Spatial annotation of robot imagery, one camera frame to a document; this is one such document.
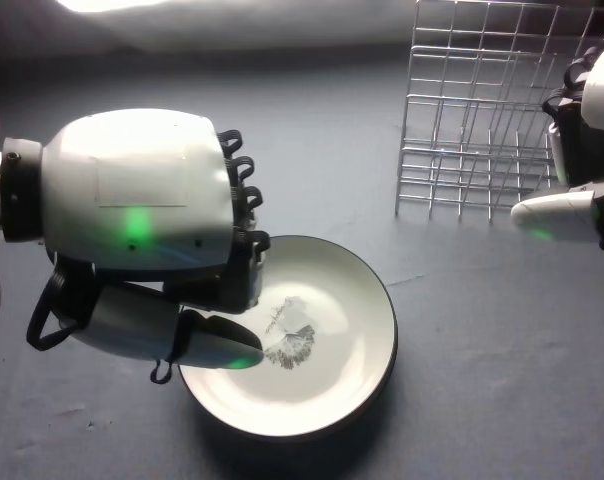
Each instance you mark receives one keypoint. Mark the white plate with dark rim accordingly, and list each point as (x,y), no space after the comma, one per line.
(332,300)
(386,372)

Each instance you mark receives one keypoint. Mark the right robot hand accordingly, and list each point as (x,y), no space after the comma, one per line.
(602,100)

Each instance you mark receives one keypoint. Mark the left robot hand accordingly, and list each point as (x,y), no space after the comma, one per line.
(132,185)

